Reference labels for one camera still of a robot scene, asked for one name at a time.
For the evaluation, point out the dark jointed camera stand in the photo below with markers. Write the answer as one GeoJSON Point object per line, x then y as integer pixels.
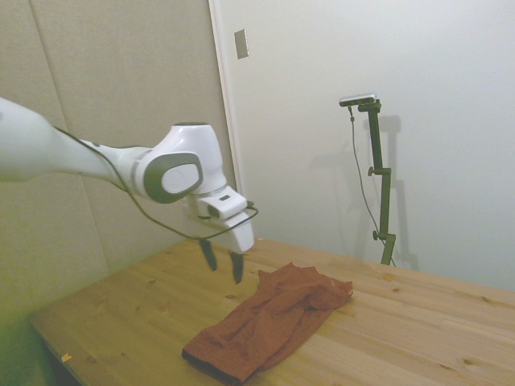
{"type": "Point", "coordinates": [378, 153]}

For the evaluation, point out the grey wall plate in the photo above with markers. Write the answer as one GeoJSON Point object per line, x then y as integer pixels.
{"type": "Point", "coordinates": [241, 44]}

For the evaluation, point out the rust red shorts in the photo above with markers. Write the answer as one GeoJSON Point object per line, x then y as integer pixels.
{"type": "Point", "coordinates": [261, 329]}

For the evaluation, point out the small yellow tape scrap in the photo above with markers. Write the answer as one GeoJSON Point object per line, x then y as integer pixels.
{"type": "Point", "coordinates": [66, 356]}

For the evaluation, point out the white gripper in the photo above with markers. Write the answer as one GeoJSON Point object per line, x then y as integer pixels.
{"type": "Point", "coordinates": [237, 229]}

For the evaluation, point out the grey exterior camera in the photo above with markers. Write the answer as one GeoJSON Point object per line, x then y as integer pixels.
{"type": "Point", "coordinates": [358, 99]}

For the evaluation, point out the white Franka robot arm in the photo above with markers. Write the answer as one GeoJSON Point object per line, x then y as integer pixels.
{"type": "Point", "coordinates": [80, 158]}

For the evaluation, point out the white door frame trim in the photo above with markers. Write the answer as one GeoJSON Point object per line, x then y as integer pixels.
{"type": "Point", "coordinates": [227, 100]}

